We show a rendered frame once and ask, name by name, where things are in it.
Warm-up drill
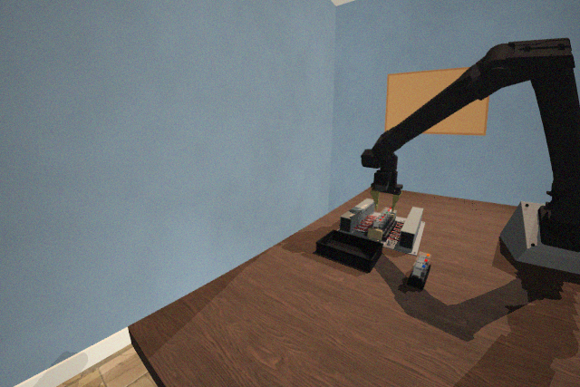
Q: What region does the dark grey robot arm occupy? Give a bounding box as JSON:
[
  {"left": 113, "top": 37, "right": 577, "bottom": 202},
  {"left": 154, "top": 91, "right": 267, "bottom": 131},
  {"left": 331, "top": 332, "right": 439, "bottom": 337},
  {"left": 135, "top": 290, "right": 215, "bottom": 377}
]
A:
[{"left": 361, "top": 38, "right": 580, "bottom": 252}]

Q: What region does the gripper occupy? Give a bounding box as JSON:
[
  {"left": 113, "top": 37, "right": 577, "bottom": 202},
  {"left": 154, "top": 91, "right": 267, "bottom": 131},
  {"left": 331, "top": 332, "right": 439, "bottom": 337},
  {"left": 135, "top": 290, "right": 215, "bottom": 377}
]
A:
[{"left": 371, "top": 183, "right": 403, "bottom": 212}]

